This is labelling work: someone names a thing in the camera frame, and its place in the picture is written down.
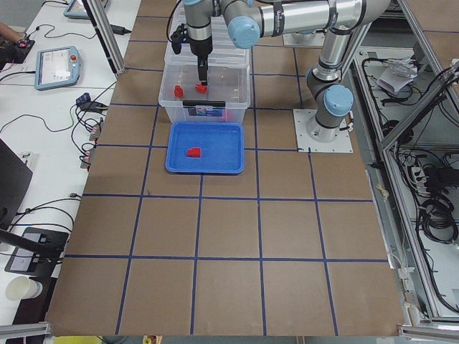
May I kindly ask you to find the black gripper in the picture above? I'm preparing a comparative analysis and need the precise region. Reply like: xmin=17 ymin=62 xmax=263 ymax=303
xmin=170 ymin=24 xmax=213 ymax=85

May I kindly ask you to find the teach pendant tablet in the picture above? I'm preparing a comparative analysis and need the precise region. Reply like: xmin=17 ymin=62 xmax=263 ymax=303
xmin=63 ymin=0 xmax=112 ymax=19
xmin=34 ymin=46 xmax=80 ymax=91

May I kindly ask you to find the blue plastic tray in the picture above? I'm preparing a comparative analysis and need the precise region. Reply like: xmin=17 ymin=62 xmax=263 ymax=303
xmin=165 ymin=122 xmax=245 ymax=175

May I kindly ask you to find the black box latch handle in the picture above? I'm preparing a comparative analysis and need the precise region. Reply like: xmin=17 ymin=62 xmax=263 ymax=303
xmin=182 ymin=100 xmax=226 ymax=108

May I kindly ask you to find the black power adapter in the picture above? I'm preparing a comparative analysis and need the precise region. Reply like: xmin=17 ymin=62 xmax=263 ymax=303
xmin=110 ymin=24 xmax=131 ymax=35

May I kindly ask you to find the clear plastic storage box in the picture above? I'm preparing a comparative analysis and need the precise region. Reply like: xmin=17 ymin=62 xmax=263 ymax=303
xmin=158 ymin=64 xmax=251 ymax=123

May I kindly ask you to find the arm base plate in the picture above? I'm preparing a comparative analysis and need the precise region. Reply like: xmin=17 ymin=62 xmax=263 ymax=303
xmin=293 ymin=109 xmax=354 ymax=154

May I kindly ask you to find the clear plastic box lid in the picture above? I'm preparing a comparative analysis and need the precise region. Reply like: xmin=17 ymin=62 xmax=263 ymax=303
xmin=164 ymin=1 xmax=249 ymax=69

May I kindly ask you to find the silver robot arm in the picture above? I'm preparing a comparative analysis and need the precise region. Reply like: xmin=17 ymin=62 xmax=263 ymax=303
xmin=169 ymin=0 xmax=389 ymax=133

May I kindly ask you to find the aluminium frame post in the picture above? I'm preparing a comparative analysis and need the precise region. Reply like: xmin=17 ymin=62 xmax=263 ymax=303
xmin=82 ymin=0 xmax=126 ymax=76

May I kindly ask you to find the white paper cup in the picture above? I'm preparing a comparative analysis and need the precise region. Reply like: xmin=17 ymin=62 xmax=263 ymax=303
xmin=5 ymin=276 xmax=43 ymax=301

